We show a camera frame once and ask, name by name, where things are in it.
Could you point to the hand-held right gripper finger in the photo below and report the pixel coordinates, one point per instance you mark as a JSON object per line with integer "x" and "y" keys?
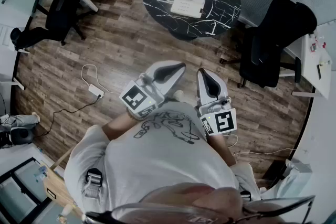
{"x": 201, "y": 89}
{"x": 221, "y": 87}

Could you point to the black framed glass table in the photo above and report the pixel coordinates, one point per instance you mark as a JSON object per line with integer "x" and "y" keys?
{"x": 15, "y": 192}

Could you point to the person's left forearm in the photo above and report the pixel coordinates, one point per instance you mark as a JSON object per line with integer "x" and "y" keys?
{"x": 119, "y": 124}

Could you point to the small red and white object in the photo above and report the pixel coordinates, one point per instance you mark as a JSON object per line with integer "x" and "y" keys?
{"x": 313, "y": 47}

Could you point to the white power strip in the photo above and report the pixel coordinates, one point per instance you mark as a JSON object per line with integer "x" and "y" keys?
{"x": 96, "y": 89}

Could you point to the black office chair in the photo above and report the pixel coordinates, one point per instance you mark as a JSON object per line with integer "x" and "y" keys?
{"x": 59, "y": 17}
{"x": 273, "y": 42}

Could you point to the person's right forearm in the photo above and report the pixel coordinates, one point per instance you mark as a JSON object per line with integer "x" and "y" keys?
{"x": 221, "y": 149}

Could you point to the light wooden box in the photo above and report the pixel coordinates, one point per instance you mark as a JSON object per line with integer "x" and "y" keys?
{"x": 59, "y": 187}

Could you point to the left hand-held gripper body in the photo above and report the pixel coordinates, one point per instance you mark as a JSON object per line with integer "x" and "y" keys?
{"x": 137, "y": 98}

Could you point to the person's white printed shirt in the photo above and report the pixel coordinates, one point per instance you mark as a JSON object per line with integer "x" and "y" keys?
{"x": 157, "y": 160}

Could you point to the grey round speaker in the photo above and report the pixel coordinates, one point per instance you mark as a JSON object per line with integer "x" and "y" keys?
{"x": 22, "y": 136}

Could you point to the cream desk telephone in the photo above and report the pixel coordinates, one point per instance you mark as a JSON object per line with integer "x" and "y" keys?
{"x": 187, "y": 5}

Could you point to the round black marble table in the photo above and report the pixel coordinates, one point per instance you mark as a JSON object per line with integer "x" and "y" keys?
{"x": 162, "y": 15}

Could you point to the person's white shoe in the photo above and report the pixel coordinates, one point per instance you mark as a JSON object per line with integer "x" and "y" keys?
{"x": 178, "y": 95}

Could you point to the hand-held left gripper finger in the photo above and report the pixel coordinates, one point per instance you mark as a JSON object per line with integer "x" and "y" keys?
{"x": 168, "y": 63}
{"x": 173, "y": 81}

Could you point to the white desk with small items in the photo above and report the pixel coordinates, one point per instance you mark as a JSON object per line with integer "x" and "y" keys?
{"x": 311, "y": 70}

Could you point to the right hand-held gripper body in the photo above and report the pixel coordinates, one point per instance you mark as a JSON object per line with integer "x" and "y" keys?
{"x": 221, "y": 122}

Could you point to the black pen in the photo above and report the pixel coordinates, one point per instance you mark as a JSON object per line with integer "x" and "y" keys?
{"x": 319, "y": 71}

